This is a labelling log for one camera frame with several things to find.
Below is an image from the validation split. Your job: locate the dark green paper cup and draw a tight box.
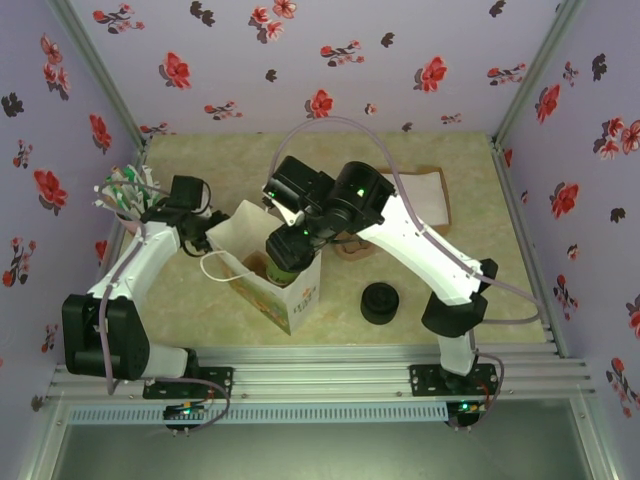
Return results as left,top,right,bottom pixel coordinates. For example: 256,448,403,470
265,259,302,288

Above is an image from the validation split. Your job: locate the white paper takeout bag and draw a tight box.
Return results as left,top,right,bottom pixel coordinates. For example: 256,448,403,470
199,199,323,336

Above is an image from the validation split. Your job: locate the green white wrapped straw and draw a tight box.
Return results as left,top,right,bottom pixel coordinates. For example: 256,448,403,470
124,165,149,214

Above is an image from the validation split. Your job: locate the pink cup of straws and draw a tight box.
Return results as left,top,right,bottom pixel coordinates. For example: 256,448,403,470
99,139,154,271

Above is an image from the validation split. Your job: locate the black cup lid stack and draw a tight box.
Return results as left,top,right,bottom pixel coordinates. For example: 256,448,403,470
359,281,402,327

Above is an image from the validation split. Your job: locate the small controller board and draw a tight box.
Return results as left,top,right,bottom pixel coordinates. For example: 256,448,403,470
163,402,211,429
446,399,489,429

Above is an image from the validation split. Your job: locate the mauve right arm cable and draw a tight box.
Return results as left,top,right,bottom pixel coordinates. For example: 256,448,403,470
273,115,544,430

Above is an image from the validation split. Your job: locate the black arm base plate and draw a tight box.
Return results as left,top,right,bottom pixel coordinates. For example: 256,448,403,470
408,364,501,399
142,366,236,401

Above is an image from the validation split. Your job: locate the aluminium side rail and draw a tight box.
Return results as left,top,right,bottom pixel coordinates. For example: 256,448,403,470
489,137,571,359

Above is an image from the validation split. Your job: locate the aluminium frame post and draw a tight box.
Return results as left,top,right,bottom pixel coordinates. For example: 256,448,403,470
49,0,152,151
491,0,587,147

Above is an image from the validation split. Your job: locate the aluminium mounting rail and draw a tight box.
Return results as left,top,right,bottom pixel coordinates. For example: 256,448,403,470
47,344,597,404

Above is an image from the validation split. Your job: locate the grey slotted cable duct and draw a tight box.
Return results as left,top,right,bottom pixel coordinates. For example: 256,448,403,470
67,403,449,425

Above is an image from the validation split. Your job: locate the aluminium lower frame bar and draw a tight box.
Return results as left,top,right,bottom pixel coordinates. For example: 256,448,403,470
569,394,619,480
17,394,70,480

